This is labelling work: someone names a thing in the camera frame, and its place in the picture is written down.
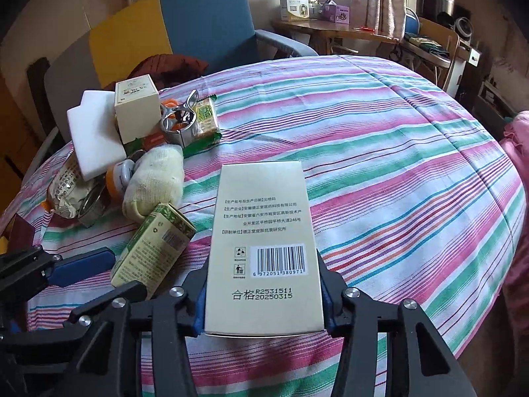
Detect orange white round gadget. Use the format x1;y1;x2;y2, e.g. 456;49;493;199
105;158;143;197

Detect green patterned carton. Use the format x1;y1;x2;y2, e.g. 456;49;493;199
109;202;197;298

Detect purple carton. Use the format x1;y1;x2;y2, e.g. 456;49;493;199
326;2;352;23

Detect small cream box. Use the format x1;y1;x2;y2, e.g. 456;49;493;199
114;75;161;143

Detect pink patterned curtain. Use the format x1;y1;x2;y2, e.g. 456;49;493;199
351;0;418;38

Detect steel cup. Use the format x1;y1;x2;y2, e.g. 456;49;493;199
76;184;108;228

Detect striped pink green blanket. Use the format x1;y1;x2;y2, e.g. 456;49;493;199
0;55;527;397

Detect dark red gift box container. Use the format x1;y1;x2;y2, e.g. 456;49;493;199
0;211;52;257

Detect round white fan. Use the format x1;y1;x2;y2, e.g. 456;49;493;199
455;17;476;44

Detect white sponge block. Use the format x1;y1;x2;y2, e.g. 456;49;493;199
67;105;128;182
80;90;118;110

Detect white product box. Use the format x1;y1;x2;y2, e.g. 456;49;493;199
281;0;310;21

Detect wooden side table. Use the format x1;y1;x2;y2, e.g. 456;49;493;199
270;19;399;56

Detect grey yellow blue sofa chair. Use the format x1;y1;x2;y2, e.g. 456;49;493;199
43;0;319;133

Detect small orange packet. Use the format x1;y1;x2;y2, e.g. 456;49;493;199
126;132;166;154

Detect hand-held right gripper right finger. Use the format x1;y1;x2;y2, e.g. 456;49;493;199
316;248;480;397

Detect silver can opener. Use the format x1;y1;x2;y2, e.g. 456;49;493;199
159;90;202;150

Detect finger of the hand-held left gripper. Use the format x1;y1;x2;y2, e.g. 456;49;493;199
0;246;116;304
66;280;148;333

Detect pink cloth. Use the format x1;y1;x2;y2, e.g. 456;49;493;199
498;111;529;298

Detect wooden cabinet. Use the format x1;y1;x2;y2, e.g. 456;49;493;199
0;70;42;191

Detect tall beige barcode box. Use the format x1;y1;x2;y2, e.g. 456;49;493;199
204;160;327;337

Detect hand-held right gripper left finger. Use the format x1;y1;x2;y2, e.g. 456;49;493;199
54;271;209;397

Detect orange clear snack bag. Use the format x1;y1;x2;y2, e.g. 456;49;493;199
46;153;102;220

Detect brown padded jacket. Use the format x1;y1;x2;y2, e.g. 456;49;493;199
103;54;209;92

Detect green biscuit packet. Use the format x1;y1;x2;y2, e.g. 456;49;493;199
182;96;222;158

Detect wooden chair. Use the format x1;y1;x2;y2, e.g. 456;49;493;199
403;8;459;87

